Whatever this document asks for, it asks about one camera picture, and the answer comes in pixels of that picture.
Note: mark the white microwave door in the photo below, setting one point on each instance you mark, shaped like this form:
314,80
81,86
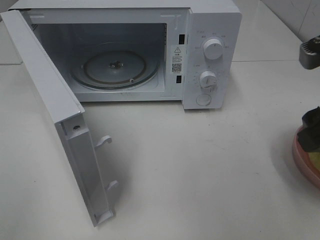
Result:
66,114

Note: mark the white timer knob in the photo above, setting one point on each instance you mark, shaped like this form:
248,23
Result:
207,79

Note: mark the pink round plate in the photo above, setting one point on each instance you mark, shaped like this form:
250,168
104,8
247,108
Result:
303,162

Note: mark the white warning label sticker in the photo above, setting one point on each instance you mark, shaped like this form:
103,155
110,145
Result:
177,57

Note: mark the upper white power knob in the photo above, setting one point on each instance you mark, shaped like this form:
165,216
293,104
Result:
213,48

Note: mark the round white door button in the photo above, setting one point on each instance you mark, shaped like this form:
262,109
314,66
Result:
203,99

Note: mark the sandwich with lettuce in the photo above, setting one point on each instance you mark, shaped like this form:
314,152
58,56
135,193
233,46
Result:
315,159

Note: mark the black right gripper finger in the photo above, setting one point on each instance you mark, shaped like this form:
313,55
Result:
311,119
309,139

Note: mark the white microwave oven body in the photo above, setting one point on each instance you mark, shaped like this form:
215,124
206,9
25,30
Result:
64,26

